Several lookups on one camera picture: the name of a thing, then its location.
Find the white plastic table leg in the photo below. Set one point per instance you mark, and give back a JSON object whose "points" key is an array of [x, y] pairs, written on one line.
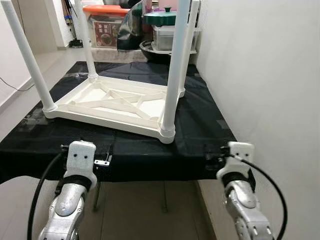
{"points": [[86, 37], [27, 52], [176, 60], [189, 50]]}

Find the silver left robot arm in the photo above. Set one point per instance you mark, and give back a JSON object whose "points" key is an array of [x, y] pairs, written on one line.
{"points": [[67, 205]]}

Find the black table cloth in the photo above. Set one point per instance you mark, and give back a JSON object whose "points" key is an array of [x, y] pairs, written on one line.
{"points": [[50, 150]]}

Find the crossed clear tape patch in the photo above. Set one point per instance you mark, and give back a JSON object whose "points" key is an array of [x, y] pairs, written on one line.
{"points": [[32, 120]]}

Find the white plastic table top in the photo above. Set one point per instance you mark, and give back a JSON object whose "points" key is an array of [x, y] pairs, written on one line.
{"points": [[90, 95]]}

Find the beige speckled low platform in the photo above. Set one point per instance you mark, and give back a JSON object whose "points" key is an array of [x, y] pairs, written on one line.
{"points": [[110, 55]]}

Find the black floor power strip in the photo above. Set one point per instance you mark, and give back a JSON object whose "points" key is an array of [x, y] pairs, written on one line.
{"points": [[75, 42]]}

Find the clear plastic storage box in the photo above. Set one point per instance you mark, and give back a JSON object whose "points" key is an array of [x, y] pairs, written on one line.
{"points": [[162, 39]]}

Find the dark glossy bag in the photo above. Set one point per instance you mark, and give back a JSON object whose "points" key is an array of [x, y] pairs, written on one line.
{"points": [[132, 30]]}

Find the dark green round lid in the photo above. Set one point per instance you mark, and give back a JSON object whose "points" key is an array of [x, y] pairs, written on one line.
{"points": [[160, 19]]}

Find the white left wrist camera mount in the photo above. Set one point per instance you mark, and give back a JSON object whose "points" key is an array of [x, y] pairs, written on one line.
{"points": [[80, 155]]}

